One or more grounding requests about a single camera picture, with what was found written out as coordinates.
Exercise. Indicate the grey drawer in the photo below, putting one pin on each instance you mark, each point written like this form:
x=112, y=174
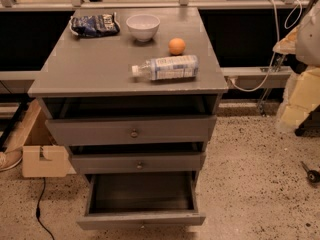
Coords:
x=133, y=120
x=141, y=200
x=155, y=157

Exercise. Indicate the metal diagonal rod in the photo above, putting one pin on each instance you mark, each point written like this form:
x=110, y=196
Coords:
x=276, y=65

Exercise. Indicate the grey drawer cabinet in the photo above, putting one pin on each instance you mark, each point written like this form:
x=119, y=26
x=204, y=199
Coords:
x=101, y=67

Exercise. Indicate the orange fruit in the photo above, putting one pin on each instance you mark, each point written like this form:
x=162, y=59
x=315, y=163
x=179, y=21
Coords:
x=176, y=46

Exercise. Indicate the clear plastic water bottle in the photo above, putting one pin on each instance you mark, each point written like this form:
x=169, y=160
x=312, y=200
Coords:
x=165, y=68

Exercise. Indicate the grey bottom drawer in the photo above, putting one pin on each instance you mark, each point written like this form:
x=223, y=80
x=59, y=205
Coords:
x=141, y=200

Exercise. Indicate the blue chip bag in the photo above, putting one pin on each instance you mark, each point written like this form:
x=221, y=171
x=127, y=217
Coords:
x=94, y=26

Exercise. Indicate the grey middle drawer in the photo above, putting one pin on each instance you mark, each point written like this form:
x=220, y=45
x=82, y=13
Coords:
x=155, y=157

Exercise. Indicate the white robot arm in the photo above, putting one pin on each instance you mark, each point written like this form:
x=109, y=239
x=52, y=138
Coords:
x=302, y=91

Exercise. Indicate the wooden box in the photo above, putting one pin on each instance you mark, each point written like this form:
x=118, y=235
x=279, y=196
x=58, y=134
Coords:
x=31, y=144

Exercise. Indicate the white ceramic bowl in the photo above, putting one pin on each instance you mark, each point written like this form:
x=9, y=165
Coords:
x=143, y=27

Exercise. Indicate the grey top drawer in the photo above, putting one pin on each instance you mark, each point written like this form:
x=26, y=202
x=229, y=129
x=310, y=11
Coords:
x=133, y=120

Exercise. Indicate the black caster wheel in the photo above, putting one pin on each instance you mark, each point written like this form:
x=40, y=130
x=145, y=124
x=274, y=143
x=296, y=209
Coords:
x=313, y=176

